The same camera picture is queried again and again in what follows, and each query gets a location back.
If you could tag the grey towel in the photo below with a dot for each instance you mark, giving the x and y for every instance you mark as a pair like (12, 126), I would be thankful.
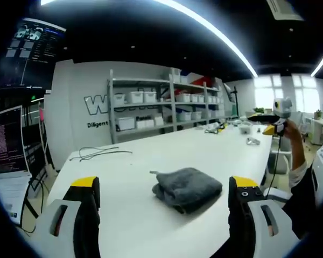
(187, 185)

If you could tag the person's right hand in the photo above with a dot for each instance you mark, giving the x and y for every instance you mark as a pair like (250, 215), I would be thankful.
(293, 131)

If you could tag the green potted plant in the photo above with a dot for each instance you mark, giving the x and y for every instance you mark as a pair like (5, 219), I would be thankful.
(318, 114)
(259, 110)

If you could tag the white small container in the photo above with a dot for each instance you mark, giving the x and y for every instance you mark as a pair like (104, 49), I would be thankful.
(245, 129)

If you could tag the clear plastic item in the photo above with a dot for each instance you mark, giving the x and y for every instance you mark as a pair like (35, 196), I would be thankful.
(253, 141)

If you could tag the black stand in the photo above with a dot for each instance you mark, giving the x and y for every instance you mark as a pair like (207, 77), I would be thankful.
(235, 100)

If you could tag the white chair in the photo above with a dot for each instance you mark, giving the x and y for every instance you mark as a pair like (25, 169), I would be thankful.
(280, 161)

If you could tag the yellow black tool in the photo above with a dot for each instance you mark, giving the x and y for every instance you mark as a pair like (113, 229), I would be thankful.
(218, 128)

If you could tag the short ceiling light strip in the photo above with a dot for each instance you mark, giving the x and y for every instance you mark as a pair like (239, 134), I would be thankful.
(319, 65)

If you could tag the person's dark clothing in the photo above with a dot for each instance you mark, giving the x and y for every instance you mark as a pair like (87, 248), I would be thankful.
(309, 201)

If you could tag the white papers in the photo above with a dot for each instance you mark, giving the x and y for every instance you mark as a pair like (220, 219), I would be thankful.
(12, 193)

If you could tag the grey metal shelf unit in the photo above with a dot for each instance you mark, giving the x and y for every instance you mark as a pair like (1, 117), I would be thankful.
(172, 107)

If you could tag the long ceiling light strip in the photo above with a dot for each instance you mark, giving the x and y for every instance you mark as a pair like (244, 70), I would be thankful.
(210, 29)

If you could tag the computer monitor with text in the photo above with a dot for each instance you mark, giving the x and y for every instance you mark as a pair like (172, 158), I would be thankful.
(6, 145)

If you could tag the rows of white storage bins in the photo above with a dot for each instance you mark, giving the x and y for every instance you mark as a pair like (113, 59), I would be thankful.
(142, 96)

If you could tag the wall-mounted dark screen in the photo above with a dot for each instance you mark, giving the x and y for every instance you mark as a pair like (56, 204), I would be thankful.
(32, 53)

